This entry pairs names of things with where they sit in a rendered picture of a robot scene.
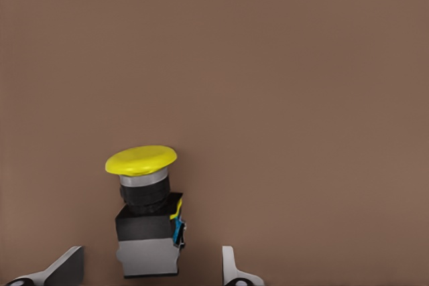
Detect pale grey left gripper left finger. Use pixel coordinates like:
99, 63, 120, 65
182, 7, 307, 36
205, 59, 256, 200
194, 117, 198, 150
1, 245, 85, 286

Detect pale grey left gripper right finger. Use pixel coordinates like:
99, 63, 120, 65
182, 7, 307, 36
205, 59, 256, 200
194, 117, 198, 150
221, 245, 265, 286

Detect yellow mushroom push button switch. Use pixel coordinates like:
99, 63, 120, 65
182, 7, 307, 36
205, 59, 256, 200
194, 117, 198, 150
105, 145, 187, 279

